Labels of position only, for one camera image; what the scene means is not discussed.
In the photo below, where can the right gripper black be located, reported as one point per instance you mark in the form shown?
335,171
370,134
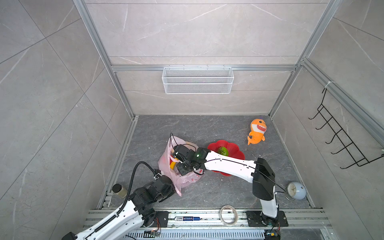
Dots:
181,171

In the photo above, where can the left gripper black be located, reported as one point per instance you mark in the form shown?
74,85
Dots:
172,190

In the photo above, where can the pink plastic bag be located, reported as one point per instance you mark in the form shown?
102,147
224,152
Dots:
166,161

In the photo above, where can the green fake avocado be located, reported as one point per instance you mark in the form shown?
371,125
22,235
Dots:
223,151

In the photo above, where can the red flower-shaped plate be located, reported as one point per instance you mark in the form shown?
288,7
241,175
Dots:
234,150

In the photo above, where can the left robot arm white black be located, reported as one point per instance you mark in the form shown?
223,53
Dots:
136,212

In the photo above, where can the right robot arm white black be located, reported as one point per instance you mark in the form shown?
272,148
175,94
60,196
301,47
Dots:
258,173

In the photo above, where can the yellow fake banana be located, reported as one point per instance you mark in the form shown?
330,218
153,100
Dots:
172,165

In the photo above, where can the blue marker pen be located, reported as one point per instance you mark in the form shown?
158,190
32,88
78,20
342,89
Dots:
187,219

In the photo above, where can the small dark-lid jar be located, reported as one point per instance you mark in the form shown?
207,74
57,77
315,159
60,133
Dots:
119,190

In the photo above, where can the clear tape roll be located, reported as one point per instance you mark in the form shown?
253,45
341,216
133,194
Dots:
228,216

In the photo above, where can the orange shark plush toy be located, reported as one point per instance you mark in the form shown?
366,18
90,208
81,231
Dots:
258,129

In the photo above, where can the white round alarm clock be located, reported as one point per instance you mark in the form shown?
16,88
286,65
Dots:
296,191

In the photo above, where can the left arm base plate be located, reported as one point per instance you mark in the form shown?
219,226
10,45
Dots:
161,218

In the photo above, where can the white wire mesh basket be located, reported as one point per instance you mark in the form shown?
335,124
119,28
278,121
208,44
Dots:
197,80

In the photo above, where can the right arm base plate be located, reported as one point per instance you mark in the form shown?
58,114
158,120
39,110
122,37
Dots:
258,219

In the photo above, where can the black wire hook rack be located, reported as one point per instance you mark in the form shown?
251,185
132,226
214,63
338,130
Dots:
339,133

